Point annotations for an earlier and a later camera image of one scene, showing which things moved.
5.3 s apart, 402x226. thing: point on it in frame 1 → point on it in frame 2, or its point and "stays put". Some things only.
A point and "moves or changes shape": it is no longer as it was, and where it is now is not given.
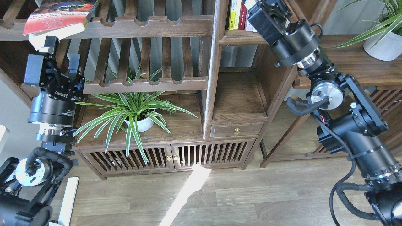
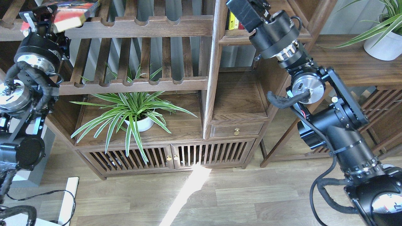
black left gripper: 54,104 → 43,48
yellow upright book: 232,15 stays put
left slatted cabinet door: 160,157 stays put
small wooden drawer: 251,129 stays put
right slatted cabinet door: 226,153 stays put
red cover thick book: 61,18 moves or changes shape
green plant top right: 390,19 stays put
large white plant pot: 389,49 stays put
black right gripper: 296,42 → 276,36
